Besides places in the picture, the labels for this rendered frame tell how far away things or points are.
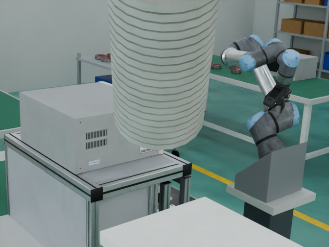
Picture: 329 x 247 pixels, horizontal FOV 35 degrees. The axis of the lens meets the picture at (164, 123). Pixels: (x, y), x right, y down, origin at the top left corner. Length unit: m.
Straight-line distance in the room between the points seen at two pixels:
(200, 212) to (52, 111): 0.75
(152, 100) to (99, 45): 7.49
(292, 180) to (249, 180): 0.22
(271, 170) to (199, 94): 1.74
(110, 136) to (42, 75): 6.03
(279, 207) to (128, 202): 0.96
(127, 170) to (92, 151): 0.14
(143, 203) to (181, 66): 1.19
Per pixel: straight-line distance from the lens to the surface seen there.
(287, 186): 2.70
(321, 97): 4.88
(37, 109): 2.02
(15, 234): 2.27
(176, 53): 0.74
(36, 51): 7.78
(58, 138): 1.91
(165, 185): 1.95
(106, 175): 1.85
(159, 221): 1.35
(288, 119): 2.72
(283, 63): 2.43
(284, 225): 2.81
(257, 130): 2.67
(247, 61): 2.43
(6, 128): 3.59
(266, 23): 10.38
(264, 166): 2.55
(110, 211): 1.83
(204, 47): 0.77
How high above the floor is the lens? 1.83
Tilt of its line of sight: 17 degrees down
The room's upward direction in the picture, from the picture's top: 3 degrees clockwise
